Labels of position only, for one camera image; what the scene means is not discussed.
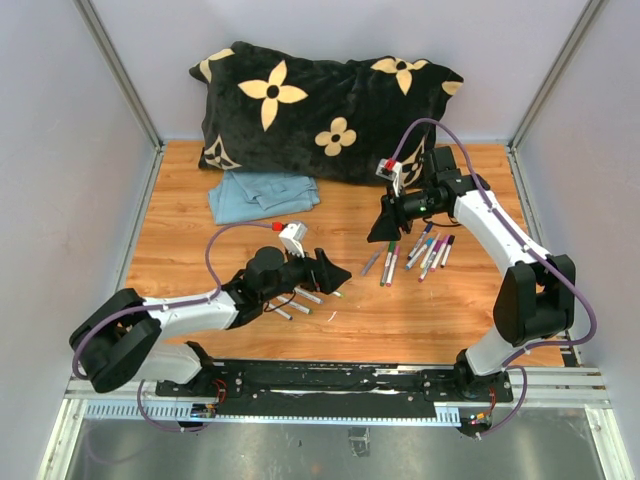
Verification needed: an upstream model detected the green capped white marker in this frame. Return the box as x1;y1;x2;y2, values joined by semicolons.
278;296;313;315

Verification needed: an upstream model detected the purple cable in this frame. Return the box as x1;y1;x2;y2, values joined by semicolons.
387;117;597;441
72;222;281;434

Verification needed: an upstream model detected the sky blue capped marker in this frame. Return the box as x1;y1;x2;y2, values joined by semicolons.
405;238;433;270

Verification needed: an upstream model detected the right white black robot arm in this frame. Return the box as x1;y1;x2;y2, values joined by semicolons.
367;148;576;400

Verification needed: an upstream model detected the aluminium frame rail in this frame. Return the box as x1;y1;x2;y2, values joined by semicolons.
72;0;166;151

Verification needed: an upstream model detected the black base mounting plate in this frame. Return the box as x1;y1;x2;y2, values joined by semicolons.
155;360;514;420

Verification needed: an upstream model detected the light blue folded cloth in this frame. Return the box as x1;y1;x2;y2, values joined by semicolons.
208;171;320;225

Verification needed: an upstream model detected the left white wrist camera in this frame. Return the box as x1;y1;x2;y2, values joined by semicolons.
278;221;308;258

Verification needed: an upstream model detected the blue capped white marker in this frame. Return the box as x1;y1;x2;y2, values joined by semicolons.
273;308;293;321

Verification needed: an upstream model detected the grey marker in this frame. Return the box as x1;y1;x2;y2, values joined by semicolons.
360;246;386;276

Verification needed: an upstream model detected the purple capped pen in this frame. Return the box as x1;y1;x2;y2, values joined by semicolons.
418;235;449;282

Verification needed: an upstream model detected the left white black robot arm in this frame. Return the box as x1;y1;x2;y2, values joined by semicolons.
69;246;351;396

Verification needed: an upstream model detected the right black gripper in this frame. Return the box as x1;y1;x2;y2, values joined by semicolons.
367;184;444;242

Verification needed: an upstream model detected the dark blue tipped pen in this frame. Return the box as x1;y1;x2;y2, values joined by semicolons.
413;222;433;249

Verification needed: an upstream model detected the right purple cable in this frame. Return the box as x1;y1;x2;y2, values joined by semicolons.
387;117;597;441

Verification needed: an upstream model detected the black floral pillow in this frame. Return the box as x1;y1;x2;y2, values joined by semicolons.
189;41;464;188

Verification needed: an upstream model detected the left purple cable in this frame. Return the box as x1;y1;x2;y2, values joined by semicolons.
72;222;281;434

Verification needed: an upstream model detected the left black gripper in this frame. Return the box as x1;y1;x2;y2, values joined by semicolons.
261;241;351;304

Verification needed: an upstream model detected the light blue capped marker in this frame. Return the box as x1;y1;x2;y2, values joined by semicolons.
294;287;324;305

